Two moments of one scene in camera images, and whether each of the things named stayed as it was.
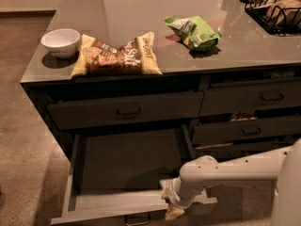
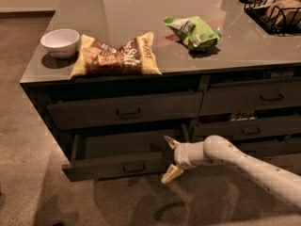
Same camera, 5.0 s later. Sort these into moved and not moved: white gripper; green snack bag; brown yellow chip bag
Moved: white gripper
Not moved: green snack bag; brown yellow chip bag
